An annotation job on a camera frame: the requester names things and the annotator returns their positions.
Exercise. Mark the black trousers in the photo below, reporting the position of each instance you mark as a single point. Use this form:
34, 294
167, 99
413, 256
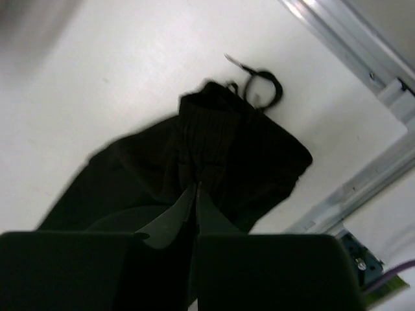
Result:
221, 139

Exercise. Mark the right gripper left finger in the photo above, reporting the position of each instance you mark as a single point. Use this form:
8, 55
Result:
147, 269

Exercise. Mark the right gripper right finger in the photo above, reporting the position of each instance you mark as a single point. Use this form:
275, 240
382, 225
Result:
237, 271

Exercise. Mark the aluminium frame rail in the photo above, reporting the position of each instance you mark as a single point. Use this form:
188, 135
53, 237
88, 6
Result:
380, 67

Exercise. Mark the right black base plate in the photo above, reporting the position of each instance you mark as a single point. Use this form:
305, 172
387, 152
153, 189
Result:
367, 267

